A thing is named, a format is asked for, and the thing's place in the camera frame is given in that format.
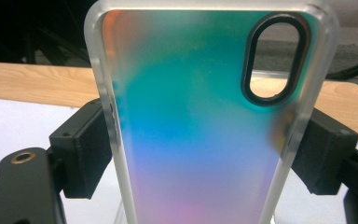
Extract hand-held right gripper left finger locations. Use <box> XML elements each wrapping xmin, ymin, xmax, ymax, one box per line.
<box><xmin>49</xmin><ymin>98</ymin><xmax>113</xmax><ymax>200</ymax></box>

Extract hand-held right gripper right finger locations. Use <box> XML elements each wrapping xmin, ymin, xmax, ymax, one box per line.
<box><xmin>292</xmin><ymin>106</ymin><xmax>358</xmax><ymax>195</ymax></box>

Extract iridescent phone case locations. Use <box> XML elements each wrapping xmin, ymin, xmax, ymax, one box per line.
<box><xmin>83</xmin><ymin>0</ymin><xmax>341</xmax><ymax>224</ymax></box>

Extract black curtain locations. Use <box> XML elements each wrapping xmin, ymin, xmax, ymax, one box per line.
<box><xmin>0</xmin><ymin>0</ymin><xmax>101</xmax><ymax>68</ymax></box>

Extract black floor cables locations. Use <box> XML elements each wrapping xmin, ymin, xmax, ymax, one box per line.
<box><xmin>325</xmin><ymin>57</ymin><xmax>358</xmax><ymax>80</ymax></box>

